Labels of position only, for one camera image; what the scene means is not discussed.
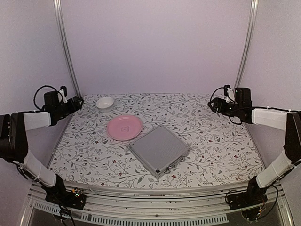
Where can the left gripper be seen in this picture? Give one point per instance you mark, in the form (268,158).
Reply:
(77,102)

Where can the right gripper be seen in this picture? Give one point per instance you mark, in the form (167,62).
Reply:
(217,100)

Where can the aluminium poker case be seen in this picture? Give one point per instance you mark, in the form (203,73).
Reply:
(159,151)

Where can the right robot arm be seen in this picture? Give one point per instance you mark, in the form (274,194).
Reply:
(277,136)

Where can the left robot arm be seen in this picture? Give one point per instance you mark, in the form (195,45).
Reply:
(14,146)

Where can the white bowl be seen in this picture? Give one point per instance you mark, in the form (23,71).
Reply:
(105,103)

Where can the pink plate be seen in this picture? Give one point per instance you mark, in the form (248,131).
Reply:
(124,127)

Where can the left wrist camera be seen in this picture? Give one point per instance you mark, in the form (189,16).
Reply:
(62,94)

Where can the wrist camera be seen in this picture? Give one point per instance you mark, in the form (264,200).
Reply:
(62,94)
(229,94)

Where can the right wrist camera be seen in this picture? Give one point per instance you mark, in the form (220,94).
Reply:
(229,94)

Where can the right aluminium frame post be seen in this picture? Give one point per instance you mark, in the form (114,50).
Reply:
(248,40)

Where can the aluminium frame post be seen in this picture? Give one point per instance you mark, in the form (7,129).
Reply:
(248,40)
(66,50)

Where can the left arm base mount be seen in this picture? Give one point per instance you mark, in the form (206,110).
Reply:
(65,198)

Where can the front aluminium rail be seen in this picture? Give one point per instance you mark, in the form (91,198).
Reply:
(113,206)

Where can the left aluminium frame post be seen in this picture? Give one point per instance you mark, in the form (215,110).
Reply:
(66,50)

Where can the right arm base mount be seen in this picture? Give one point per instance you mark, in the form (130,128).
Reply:
(244,202)

